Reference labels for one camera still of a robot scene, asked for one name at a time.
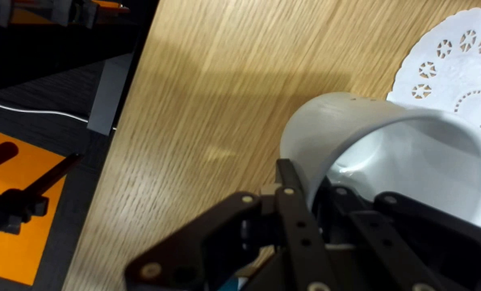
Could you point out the white printed ceramic cup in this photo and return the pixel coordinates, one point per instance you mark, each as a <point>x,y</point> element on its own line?
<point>327,129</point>

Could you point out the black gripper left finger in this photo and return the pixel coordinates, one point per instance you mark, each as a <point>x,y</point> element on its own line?
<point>218,242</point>

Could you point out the white paper doily mat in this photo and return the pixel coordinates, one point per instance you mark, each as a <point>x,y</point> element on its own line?
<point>467,69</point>

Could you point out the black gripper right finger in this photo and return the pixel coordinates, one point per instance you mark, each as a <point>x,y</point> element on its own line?
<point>412,242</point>

